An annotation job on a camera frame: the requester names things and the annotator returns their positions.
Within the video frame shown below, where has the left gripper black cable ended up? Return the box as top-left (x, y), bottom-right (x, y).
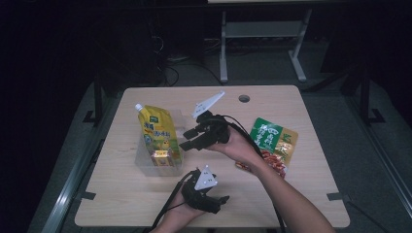
top-left (149, 170), bottom-right (195, 232)

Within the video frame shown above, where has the grey metal floor rail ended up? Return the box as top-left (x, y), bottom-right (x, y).
top-left (30, 90), bottom-right (125, 233)
top-left (343, 93), bottom-right (412, 210)

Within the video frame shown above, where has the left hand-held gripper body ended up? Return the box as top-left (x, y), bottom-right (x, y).
top-left (181, 164), bottom-right (219, 210)

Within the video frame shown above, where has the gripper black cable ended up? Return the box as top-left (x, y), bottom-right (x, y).
top-left (149, 170), bottom-right (195, 232)
top-left (222, 115), bottom-right (287, 233)

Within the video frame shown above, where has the person's left hand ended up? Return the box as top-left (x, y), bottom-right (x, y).
top-left (158, 193), bottom-right (207, 233)

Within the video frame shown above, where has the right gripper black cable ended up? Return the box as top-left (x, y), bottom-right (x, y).
top-left (222, 115), bottom-right (287, 233)

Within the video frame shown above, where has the white metal desk frame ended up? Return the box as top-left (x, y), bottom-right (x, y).
top-left (219, 9), bottom-right (314, 84)

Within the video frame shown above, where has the green and red snack packet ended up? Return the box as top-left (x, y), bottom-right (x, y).
top-left (235, 116), bottom-right (299, 179)

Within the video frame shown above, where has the yellow spouted seasoning pouch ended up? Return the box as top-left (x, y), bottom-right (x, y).
top-left (134, 103), bottom-right (183, 168)

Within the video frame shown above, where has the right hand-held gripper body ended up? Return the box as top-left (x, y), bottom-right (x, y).
top-left (190, 90), bottom-right (231, 146)

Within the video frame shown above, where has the black metal stand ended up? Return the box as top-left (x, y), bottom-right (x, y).
top-left (359, 64), bottom-right (387, 126)
top-left (82, 72), bottom-right (105, 128)

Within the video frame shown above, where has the clear plastic container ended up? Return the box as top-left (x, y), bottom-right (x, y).
top-left (134, 108), bottom-right (187, 178)

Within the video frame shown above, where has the person's right hand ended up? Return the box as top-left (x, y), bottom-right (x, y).
top-left (207, 127), bottom-right (270, 176)

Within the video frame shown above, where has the yellow and red spice box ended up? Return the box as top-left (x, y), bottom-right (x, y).
top-left (151, 149), bottom-right (173, 168)

